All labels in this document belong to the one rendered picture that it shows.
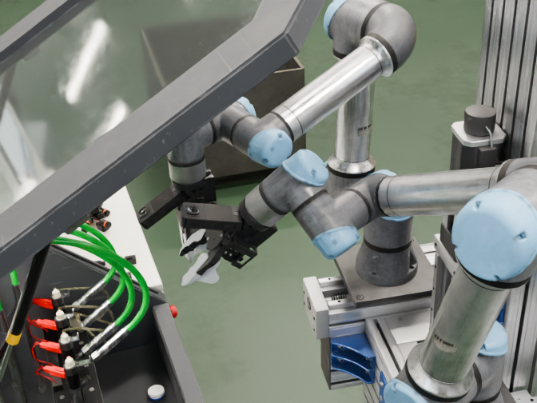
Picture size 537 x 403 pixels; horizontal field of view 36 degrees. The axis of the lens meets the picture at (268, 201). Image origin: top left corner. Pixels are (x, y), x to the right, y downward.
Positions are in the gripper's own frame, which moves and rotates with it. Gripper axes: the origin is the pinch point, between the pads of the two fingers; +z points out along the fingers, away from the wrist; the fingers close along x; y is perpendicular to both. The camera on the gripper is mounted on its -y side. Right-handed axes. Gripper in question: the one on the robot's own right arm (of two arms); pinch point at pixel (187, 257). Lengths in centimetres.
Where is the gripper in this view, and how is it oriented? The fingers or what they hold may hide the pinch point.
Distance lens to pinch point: 182.8
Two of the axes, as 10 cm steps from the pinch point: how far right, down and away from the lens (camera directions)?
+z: 0.4, 8.4, 5.4
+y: 9.5, -2.1, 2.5
